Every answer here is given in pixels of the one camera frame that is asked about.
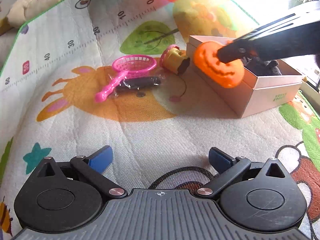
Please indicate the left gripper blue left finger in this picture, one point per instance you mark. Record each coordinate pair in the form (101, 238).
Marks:
(91, 170)

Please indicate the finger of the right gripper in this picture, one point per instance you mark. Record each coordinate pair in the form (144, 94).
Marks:
(235, 50)

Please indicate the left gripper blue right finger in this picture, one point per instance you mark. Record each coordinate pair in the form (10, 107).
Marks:
(231, 170)

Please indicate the orange pumpkin mould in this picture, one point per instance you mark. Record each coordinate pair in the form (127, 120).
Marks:
(227, 75)

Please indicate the black plush toy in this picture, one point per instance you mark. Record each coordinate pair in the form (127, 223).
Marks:
(263, 68)

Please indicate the pink yellow cupcake toy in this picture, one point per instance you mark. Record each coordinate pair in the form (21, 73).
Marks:
(174, 60)

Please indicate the black stick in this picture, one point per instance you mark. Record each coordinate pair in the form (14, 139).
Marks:
(138, 83)

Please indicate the pink plastic strainer toy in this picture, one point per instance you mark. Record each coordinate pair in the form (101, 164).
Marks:
(127, 67)

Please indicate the pink cardboard box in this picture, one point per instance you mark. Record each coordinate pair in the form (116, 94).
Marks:
(253, 95)

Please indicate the colourful play mat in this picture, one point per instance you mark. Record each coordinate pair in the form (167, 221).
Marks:
(61, 59)

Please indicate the cream plush pillow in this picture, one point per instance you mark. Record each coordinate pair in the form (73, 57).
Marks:
(24, 10)

